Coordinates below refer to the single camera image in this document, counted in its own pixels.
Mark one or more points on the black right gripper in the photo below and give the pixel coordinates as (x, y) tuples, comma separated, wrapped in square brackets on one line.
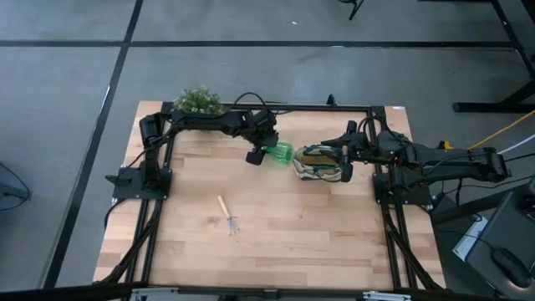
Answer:
[(363, 148)]

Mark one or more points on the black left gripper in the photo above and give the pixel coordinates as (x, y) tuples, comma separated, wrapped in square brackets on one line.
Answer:
[(267, 138)]

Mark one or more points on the clear green plastic bottle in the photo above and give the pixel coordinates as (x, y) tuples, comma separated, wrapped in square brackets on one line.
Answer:
[(282, 152)]

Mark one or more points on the beige green gardening bag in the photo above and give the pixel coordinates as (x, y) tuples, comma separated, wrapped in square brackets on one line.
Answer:
[(311, 171)]

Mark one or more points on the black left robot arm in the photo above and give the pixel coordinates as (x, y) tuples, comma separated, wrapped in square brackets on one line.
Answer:
[(200, 119)]

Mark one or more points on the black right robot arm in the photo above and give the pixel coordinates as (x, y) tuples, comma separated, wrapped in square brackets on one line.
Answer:
[(451, 161)]

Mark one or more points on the green potted plant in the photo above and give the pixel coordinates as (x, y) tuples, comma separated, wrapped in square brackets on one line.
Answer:
[(198, 100)]

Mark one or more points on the black chair base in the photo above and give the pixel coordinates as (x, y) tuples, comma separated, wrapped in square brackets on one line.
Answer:
[(355, 8)]

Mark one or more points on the white paper sheet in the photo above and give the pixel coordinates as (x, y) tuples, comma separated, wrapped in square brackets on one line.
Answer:
[(468, 242)]

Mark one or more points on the dark grey desk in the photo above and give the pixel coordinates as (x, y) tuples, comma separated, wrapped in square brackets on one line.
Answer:
[(505, 226)]

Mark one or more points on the black computer mouse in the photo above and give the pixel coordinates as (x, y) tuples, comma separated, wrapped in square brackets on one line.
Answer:
[(512, 267)]

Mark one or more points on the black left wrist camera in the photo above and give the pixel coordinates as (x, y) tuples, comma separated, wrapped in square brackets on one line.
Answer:
[(264, 119)]

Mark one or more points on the black mount bracket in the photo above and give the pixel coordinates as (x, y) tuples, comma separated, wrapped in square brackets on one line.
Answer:
[(331, 101)]

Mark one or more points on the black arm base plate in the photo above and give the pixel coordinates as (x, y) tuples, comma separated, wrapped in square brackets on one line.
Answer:
[(411, 196), (134, 184)]

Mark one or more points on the black aluminium rig frame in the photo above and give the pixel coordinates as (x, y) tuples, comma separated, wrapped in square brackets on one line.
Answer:
[(393, 234)]

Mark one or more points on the silver frame bracket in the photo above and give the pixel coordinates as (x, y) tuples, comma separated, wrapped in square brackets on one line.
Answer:
[(386, 296), (154, 294)]

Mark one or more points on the black desk leg frame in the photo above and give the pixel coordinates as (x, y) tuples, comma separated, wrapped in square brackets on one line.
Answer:
[(493, 106)]

